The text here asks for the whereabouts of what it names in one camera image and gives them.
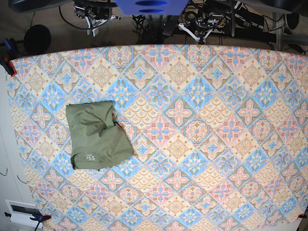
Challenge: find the black round stool base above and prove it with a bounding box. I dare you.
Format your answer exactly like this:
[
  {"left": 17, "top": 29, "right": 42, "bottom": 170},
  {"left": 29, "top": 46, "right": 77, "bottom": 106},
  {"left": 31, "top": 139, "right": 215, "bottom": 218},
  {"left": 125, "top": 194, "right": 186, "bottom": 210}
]
[{"left": 24, "top": 25, "right": 51, "bottom": 55}]

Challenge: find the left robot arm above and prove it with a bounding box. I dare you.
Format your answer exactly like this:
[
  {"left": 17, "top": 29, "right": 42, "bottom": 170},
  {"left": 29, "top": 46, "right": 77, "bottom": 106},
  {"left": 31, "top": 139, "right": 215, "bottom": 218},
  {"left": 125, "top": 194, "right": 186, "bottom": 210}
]
[{"left": 178, "top": 11, "right": 229, "bottom": 44}]

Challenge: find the blue orange clamp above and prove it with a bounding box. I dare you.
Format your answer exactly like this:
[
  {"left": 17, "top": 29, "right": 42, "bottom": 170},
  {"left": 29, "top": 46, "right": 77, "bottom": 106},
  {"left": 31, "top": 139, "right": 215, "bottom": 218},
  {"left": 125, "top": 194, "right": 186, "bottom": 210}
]
[
  {"left": 4, "top": 212, "right": 51, "bottom": 223},
  {"left": 0, "top": 38, "right": 17, "bottom": 77}
]

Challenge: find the blue orange clamp bottom left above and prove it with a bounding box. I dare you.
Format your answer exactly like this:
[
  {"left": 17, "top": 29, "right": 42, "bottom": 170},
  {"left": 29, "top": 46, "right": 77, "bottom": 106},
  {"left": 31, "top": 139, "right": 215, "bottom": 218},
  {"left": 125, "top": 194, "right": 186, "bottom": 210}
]
[{"left": 4, "top": 212, "right": 51, "bottom": 223}]

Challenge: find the orange clamp bottom right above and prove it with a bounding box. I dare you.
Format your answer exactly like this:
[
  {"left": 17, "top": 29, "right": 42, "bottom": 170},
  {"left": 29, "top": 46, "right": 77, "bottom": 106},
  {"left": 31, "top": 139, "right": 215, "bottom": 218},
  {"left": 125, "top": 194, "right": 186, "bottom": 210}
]
[{"left": 297, "top": 214, "right": 308, "bottom": 219}]

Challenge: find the blue orange clamp top left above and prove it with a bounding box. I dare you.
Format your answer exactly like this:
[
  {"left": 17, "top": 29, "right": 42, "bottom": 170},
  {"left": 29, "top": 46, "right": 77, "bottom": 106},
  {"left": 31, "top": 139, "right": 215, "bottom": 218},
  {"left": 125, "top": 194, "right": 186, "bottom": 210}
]
[{"left": 0, "top": 38, "right": 17, "bottom": 77}]

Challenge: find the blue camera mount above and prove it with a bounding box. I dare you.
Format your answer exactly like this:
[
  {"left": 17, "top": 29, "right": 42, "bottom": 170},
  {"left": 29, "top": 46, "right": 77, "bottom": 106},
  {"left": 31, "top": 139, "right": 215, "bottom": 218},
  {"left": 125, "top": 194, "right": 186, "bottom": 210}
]
[{"left": 115, "top": 0, "right": 189, "bottom": 15}]

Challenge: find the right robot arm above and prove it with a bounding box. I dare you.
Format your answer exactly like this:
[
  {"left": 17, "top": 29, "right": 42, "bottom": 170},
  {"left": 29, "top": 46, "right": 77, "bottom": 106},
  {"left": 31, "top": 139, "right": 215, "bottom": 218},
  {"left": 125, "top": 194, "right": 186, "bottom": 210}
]
[{"left": 74, "top": 0, "right": 121, "bottom": 37}]

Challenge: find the green t-shirt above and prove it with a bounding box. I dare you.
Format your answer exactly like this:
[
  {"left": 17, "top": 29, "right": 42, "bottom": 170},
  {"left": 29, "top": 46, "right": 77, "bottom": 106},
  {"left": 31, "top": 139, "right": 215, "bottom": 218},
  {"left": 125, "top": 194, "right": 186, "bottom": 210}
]
[{"left": 66, "top": 101, "right": 134, "bottom": 170}]

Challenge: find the patterned tablecloth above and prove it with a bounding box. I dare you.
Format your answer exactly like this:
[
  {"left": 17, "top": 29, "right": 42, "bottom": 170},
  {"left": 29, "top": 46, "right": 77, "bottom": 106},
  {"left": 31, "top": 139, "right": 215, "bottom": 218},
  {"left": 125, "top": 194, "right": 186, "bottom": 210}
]
[{"left": 6, "top": 45, "right": 308, "bottom": 231}]

